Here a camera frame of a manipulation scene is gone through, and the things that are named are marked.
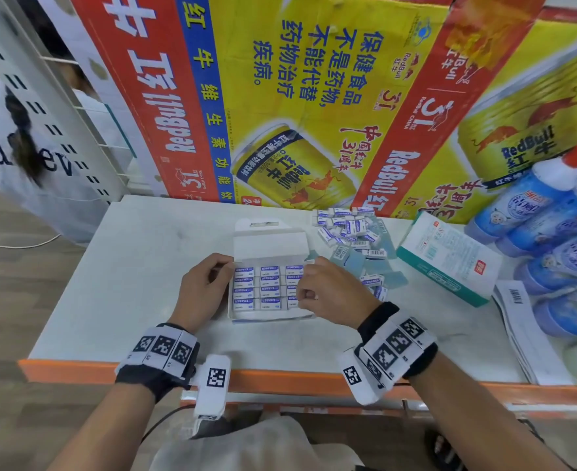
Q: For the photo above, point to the person's left hand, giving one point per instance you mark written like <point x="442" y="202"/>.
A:
<point x="195" y="294"/>

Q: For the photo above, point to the person's right hand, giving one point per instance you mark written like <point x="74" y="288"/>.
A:
<point x="340" y="294"/>

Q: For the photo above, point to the person's right thumb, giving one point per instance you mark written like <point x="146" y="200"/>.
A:
<point x="309" y="299"/>

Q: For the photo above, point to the person's left thumb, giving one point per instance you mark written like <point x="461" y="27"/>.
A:
<point x="223" y="288"/>

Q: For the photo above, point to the white cardboard eraser box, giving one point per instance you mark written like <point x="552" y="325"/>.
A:
<point x="269" y="245"/>

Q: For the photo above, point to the person's left forearm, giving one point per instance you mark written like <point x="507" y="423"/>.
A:
<point x="117" y="426"/>

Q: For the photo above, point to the person's right forearm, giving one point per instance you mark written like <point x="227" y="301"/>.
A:
<point x="480" y="421"/>

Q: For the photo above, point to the rows of erasers in box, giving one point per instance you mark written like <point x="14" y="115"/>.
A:
<point x="269" y="288"/>

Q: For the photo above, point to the loose pile of small erasers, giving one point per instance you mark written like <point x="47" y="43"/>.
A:
<point x="350" y="230"/>

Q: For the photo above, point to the left wristband with marker tags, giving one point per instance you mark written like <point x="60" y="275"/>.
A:
<point x="163" y="350"/>

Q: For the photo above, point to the wristband with marker tags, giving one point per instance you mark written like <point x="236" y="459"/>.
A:
<point x="163" y="350"/>
<point x="391" y="345"/>

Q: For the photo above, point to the right wristband with marker tags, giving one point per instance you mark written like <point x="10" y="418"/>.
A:
<point x="391" y="345"/>

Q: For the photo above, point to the white and teal carton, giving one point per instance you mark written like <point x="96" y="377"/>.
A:
<point x="445" y="255"/>

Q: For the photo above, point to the person's grey shorts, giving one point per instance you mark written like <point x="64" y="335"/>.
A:
<point x="254" y="448"/>

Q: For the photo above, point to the yellow red drink carton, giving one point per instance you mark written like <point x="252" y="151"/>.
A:
<point x="489" y="117"/>
<point x="269" y="93"/>

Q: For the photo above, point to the person's black shoe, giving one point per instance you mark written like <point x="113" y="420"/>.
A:
<point x="443" y="451"/>

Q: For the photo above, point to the stack of white paper sheets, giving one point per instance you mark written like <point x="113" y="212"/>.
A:
<point x="529" y="328"/>

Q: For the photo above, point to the blue cleaner bottle orange cap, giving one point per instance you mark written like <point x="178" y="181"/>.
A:
<point x="524" y="201"/>

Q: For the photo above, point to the blue cleaner bottle white cap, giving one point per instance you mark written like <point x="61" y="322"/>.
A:
<point x="553" y="225"/>

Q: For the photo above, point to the white metal shelf upright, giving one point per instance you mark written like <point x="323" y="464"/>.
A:
<point x="38" y="93"/>

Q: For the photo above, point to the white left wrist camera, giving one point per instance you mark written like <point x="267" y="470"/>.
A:
<point x="212" y="382"/>

